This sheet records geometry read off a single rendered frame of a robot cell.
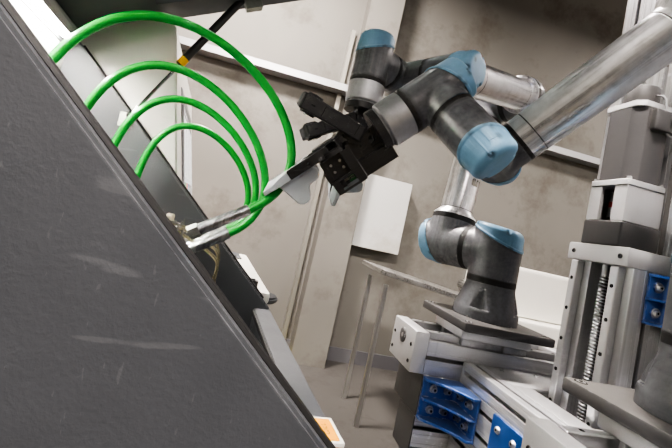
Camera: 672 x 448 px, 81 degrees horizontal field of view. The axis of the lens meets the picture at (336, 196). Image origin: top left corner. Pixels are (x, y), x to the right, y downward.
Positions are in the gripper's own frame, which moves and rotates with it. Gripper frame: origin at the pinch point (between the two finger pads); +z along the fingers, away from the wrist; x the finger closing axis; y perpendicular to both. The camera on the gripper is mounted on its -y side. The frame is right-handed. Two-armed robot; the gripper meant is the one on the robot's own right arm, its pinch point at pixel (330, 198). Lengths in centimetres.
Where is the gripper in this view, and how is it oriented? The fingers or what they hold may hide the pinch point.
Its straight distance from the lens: 78.0
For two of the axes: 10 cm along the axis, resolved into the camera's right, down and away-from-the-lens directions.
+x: -3.0, 0.1, 9.5
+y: 9.3, 2.3, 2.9
